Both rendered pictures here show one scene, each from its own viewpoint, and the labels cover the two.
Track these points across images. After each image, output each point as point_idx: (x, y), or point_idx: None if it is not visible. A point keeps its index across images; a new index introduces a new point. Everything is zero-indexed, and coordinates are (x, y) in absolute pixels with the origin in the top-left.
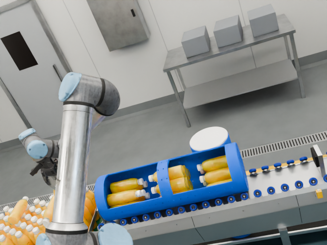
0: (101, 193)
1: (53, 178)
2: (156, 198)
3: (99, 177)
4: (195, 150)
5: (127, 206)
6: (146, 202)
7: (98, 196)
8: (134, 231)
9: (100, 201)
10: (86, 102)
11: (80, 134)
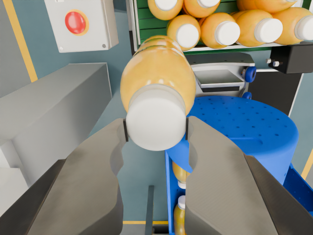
0: (192, 169)
1: (193, 154)
2: (170, 226)
3: (272, 162)
4: None
5: (166, 183)
6: (167, 210)
7: (186, 155)
8: None
9: (174, 152)
10: None
11: None
